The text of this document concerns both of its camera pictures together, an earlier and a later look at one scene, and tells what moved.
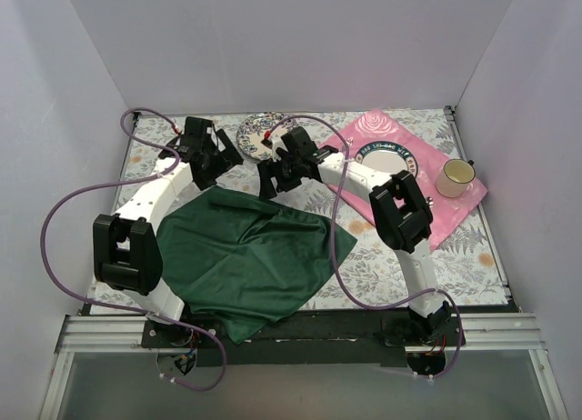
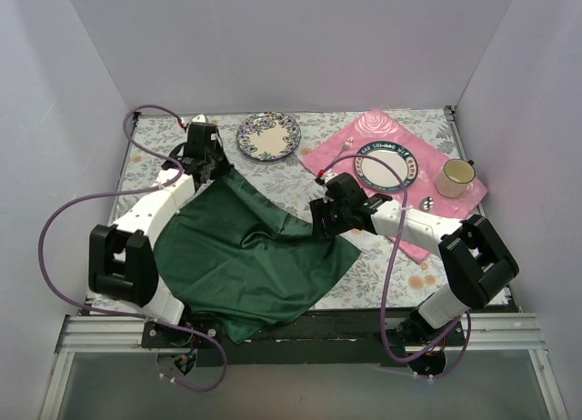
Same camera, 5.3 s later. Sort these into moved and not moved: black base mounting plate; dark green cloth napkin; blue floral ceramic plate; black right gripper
Moved: black right gripper
Not moved: blue floral ceramic plate; dark green cloth napkin; black base mounting plate
